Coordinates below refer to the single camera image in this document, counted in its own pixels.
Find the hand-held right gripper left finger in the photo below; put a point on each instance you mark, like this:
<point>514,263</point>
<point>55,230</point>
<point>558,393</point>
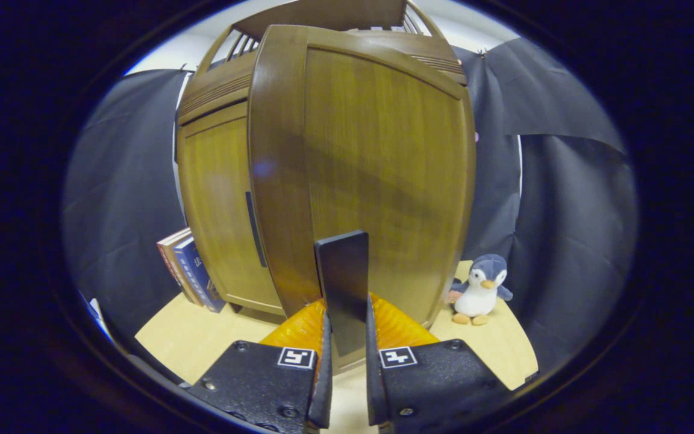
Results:
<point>323,386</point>

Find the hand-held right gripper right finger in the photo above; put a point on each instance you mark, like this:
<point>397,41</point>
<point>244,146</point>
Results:
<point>374,386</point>

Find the wooden shoe cabinet door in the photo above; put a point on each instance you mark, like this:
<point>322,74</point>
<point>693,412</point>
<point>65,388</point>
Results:
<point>214,211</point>
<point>383,150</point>

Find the wooden double-door shoe cabinet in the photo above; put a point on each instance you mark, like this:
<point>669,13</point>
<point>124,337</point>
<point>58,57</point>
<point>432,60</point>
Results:
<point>323,13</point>

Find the wooden cabinet drawer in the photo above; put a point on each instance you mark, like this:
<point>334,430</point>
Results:
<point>214,90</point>

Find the penguin plush toy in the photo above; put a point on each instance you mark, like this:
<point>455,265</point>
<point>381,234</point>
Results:
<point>479,295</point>

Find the blue book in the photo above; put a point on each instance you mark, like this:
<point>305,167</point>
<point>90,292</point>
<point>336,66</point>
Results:
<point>197,274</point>

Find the black backdrop cloth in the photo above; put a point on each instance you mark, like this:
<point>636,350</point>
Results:
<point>564,211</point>

